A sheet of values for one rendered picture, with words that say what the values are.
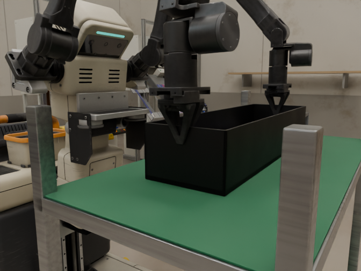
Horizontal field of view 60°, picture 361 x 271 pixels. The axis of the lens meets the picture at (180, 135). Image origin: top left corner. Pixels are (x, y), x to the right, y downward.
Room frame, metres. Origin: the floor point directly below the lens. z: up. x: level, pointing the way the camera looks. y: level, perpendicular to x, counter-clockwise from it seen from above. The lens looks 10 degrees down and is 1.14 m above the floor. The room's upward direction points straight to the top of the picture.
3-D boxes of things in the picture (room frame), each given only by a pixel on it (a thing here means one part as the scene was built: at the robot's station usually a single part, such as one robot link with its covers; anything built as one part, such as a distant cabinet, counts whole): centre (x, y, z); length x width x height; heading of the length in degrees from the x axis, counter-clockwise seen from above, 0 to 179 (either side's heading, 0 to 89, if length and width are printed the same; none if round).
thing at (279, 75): (1.02, -0.31, 1.15); 0.10 x 0.07 x 0.07; 146
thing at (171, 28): (0.54, 0.00, 1.21); 0.07 x 0.06 x 0.07; 49
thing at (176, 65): (0.55, 0.00, 1.15); 0.10 x 0.07 x 0.07; 147
